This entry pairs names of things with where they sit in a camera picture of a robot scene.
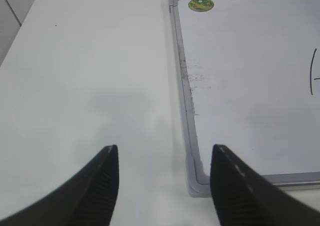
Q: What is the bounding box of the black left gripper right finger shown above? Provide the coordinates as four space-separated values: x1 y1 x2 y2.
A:
210 144 320 226

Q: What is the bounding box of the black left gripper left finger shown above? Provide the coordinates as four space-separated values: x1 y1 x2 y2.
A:
0 145 119 226

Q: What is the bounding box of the green round sticker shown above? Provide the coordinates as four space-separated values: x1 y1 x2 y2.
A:
188 0 215 12

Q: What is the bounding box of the white board with aluminium frame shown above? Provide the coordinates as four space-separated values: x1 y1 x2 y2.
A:
168 0 320 198

